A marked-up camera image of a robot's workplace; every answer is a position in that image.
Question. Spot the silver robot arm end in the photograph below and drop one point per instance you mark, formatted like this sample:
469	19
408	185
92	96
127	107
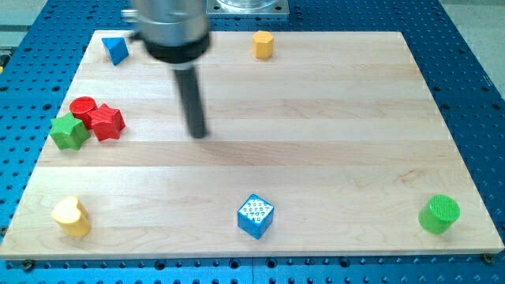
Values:
176	32

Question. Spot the wooden board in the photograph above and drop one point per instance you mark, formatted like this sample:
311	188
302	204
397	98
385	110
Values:
337	130

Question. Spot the blue cube block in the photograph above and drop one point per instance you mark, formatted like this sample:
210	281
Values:
255	216

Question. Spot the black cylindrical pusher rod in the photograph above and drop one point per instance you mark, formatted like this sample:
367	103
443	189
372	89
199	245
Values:
191	102

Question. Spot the yellow hexagon block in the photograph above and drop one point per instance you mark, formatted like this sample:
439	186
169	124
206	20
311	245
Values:
262	44

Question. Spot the red star block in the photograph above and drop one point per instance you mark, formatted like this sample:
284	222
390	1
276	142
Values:
107	122

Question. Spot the blue triangle block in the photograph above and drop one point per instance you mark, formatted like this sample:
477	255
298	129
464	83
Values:
116	48

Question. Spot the red cylinder block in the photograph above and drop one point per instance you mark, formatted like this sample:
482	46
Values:
81	107

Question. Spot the green star block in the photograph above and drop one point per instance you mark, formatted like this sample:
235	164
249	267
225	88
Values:
68	132

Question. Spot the yellow heart block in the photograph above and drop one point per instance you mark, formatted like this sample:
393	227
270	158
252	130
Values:
71	216

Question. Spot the green cylinder block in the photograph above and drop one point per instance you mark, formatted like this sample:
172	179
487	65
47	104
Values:
439	213

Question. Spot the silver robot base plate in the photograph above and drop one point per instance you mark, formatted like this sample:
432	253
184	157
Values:
221	9

